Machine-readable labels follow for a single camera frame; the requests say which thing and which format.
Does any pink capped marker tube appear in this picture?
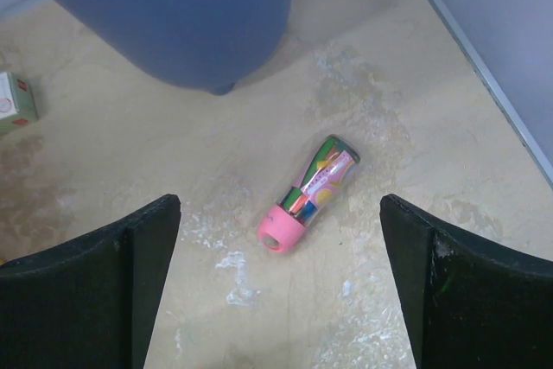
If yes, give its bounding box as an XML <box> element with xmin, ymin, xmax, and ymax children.
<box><xmin>257</xmin><ymin>135</ymin><xmax>360</xmax><ymax>253</ymax></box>

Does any blue plastic bucket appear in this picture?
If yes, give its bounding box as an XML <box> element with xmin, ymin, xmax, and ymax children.
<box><xmin>55</xmin><ymin>0</ymin><xmax>291</xmax><ymax>95</ymax></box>

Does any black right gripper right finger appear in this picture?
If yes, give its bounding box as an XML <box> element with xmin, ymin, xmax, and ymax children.
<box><xmin>379</xmin><ymin>194</ymin><xmax>552</xmax><ymax>368</ymax></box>

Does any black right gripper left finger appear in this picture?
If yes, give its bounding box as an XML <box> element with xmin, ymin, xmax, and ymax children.
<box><xmin>1</xmin><ymin>194</ymin><xmax>181</xmax><ymax>368</ymax></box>

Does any small green white box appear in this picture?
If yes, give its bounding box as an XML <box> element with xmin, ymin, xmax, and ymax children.
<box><xmin>0</xmin><ymin>72</ymin><xmax>38</xmax><ymax>136</ymax></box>

